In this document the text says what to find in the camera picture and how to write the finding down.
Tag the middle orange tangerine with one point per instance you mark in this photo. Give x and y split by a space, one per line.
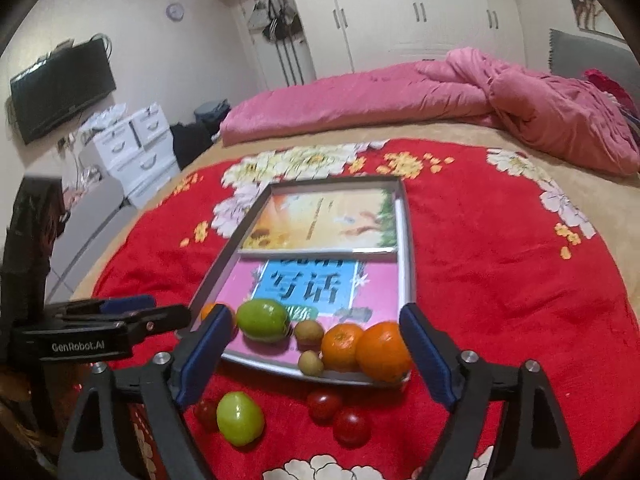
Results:
339 345

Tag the grey quilted headboard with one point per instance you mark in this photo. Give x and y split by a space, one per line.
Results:
570 56

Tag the tree painting wall art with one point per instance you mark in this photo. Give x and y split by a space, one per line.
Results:
591 17

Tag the red cherry tomato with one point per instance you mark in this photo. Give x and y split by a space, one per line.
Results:
205 413
351 428
322 406

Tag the large green fruit in tray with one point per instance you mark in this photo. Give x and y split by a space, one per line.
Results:
263 320

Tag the sunflower cover book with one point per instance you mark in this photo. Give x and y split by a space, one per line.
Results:
326 221

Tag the white wardrobe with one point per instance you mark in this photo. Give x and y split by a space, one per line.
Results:
355 35

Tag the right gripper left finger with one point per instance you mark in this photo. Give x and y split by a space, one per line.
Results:
100 442

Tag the pink cover workbook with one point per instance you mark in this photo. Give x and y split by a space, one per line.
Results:
360 291

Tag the grey metal tray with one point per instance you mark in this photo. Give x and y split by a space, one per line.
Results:
403 252

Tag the small brown kiwi fruit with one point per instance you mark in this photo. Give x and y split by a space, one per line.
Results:
310 364

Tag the white drawer cabinet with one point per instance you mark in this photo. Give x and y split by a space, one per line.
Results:
138 152

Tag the round wall clock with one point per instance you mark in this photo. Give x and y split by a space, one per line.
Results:
175 12

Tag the red floral blanket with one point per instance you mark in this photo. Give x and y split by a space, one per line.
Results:
505 263

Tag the pink quilt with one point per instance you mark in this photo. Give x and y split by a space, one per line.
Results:
566 118

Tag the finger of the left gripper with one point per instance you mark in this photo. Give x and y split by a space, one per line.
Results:
150 322
97 306

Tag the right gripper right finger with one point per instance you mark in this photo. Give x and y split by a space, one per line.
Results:
532 441

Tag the beige bed sheet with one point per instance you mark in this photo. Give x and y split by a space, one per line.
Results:
611 204

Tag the green fruit on blanket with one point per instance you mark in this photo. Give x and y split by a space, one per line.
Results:
239 418

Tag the black wall television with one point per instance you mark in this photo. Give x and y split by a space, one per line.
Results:
54 90

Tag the black clothes pile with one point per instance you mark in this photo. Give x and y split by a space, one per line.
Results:
190 141

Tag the right orange tangerine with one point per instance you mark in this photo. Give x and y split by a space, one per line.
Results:
382 354

